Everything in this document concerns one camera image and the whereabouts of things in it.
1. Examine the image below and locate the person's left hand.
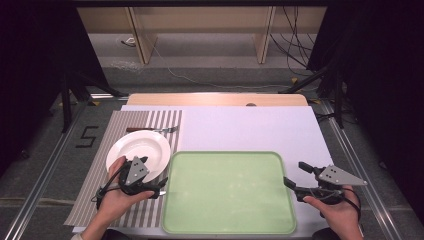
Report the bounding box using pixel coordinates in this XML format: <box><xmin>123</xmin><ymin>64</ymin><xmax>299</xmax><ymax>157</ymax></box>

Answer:
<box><xmin>96</xmin><ymin>155</ymin><xmax>156</xmax><ymax>222</ymax></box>

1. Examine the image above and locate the light green tray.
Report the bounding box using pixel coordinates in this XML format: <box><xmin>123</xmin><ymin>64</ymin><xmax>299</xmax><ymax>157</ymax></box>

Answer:
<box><xmin>161</xmin><ymin>150</ymin><xmax>298</xmax><ymax>236</ymax></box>

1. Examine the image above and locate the brown-handled metal fork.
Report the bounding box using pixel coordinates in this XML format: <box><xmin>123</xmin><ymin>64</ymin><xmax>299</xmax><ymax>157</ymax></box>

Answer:
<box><xmin>125</xmin><ymin>125</ymin><xmax>180</xmax><ymax>134</ymax></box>

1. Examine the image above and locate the white table sheet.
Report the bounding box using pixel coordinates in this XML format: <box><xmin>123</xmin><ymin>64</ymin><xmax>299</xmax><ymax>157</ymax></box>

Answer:
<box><xmin>72</xmin><ymin>104</ymin><xmax>335</xmax><ymax>234</ymax></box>

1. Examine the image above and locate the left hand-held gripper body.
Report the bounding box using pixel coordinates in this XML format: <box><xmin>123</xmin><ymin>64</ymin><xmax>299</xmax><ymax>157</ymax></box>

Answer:
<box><xmin>118</xmin><ymin>155</ymin><xmax>158</xmax><ymax>196</ymax></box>

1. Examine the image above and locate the black metal stand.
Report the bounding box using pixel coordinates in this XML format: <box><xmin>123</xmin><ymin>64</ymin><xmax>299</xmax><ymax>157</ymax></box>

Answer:
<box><xmin>59</xmin><ymin>70</ymin><xmax>130</xmax><ymax>135</ymax></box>
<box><xmin>277</xmin><ymin>49</ymin><xmax>347</xmax><ymax>130</ymax></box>

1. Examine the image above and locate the light wooden table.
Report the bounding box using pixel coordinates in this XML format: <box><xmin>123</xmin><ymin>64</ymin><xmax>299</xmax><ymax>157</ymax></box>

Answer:
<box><xmin>126</xmin><ymin>92</ymin><xmax>310</xmax><ymax>107</ymax></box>

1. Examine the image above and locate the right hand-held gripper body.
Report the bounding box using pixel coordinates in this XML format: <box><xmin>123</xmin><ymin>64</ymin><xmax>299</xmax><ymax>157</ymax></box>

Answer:
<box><xmin>294</xmin><ymin>164</ymin><xmax>369</xmax><ymax>206</ymax></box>

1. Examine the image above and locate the light wooden desk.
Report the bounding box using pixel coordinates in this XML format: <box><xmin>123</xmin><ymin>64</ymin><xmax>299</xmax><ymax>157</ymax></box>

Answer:
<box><xmin>76</xmin><ymin>5</ymin><xmax>328</xmax><ymax>66</ymax></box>

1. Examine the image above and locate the metal floor rail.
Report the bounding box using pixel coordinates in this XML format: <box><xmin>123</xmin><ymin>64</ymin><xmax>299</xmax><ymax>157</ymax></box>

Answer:
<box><xmin>319</xmin><ymin>99</ymin><xmax>405</xmax><ymax>240</ymax></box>
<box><xmin>2</xmin><ymin>105</ymin><xmax>84</xmax><ymax>240</ymax></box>

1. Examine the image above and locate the person's right hand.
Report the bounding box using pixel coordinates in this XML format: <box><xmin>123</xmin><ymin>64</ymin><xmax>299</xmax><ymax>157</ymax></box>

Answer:
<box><xmin>302</xmin><ymin>185</ymin><xmax>364</xmax><ymax>234</ymax></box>

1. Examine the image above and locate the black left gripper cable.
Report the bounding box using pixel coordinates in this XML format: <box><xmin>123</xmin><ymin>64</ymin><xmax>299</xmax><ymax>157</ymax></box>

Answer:
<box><xmin>91</xmin><ymin>165</ymin><xmax>131</xmax><ymax>210</ymax></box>

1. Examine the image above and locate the grey striped placemat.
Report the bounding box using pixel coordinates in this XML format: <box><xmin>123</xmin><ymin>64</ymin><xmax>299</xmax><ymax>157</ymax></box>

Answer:
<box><xmin>63</xmin><ymin>109</ymin><xmax>184</xmax><ymax>230</ymax></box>

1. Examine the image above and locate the black curtain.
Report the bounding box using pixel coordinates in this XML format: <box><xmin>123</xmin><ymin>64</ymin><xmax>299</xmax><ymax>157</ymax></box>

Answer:
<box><xmin>0</xmin><ymin>0</ymin><xmax>112</xmax><ymax>176</ymax></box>
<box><xmin>305</xmin><ymin>0</ymin><xmax>424</xmax><ymax>218</ymax></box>

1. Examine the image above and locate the white round plate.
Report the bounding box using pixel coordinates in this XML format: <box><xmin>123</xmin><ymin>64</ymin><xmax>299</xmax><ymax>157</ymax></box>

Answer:
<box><xmin>105</xmin><ymin>129</ymin><xmax>172</xmax><ymax>184</ymax></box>

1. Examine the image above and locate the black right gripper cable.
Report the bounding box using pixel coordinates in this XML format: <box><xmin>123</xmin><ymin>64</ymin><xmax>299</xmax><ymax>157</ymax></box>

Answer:
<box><xmin>341</xmin><ymin>186</ymin><xmax>363</xmax><ymax>222</ymax></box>

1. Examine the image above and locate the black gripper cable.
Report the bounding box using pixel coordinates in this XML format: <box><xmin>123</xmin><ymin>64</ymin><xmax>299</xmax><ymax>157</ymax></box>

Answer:
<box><xmin>91</xmin><ymin>165</ymin><xmax>131</xmax><ymax>210</ymax></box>
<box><xmin>341</xmin><ymin>186</ymin><xmax>363</xmax><ymax>222</ymax></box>

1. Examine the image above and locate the white plug with cable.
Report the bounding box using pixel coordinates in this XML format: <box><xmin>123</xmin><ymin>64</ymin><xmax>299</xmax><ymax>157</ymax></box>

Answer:
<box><xmin>119</xmin><ymin>36</ymin><xmax>138</xmax><ymax>48</ymax></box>

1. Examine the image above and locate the bundle of black cables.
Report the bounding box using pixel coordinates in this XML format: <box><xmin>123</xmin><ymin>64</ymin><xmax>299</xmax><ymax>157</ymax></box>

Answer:
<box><xmin>269</xmin><ymin>5</ymin><xmax>317</xmax><ymax>77</ymax></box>

